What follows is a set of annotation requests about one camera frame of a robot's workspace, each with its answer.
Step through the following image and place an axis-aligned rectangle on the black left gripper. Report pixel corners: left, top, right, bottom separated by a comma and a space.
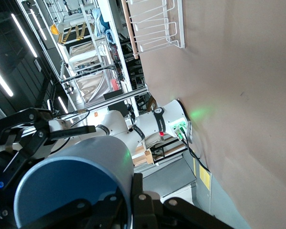
0, 152, 24, 229

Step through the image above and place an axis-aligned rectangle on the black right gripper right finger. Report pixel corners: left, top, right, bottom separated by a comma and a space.
131, 173, 229, 229

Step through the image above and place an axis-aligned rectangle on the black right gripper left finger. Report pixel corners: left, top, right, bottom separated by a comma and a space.
33, 194, 129, 229

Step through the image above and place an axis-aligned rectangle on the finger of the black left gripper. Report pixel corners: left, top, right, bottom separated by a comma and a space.
0, 107, 97, 163

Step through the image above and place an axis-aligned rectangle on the blue plastic cup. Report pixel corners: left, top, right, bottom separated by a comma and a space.
13, 135, 135, 229

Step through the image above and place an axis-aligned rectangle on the ceiling light strip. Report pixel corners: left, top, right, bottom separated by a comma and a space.
29, 9, 48, 41
10, 13, 38, 58
58, 96, 69, 115
0, 61, 14, 97

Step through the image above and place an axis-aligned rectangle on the wooden blocks stand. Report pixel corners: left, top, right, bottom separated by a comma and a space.
132, 145, 163, 168

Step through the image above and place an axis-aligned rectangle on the yellow label sticker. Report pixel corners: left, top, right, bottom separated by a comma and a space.
198, 164, 211, 191

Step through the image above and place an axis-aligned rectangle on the beige cloth sheet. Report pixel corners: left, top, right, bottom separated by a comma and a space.
75, 71, 113, 104

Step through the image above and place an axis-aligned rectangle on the aluminium extrusion beam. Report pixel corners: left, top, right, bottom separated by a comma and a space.
84, 86, 149, 111

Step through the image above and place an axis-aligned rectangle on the yellow black striped barrier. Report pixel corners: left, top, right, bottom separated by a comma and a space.
57, 23, 87, 45

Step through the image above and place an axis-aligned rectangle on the blue cloth bundle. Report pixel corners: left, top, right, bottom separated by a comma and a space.
92, 8, 115, 44

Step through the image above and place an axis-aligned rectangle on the brown paper table cover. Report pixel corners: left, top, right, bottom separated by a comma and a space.
128, 0, 286, 229

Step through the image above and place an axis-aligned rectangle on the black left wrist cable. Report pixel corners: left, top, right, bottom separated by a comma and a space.
51, 108, 91, 153

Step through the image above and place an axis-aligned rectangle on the black left arm base cable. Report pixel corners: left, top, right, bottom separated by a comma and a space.
178, 126, 212, 174

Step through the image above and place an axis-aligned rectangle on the white wire cup holder rack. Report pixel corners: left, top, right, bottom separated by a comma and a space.
120, 0, 186, 60

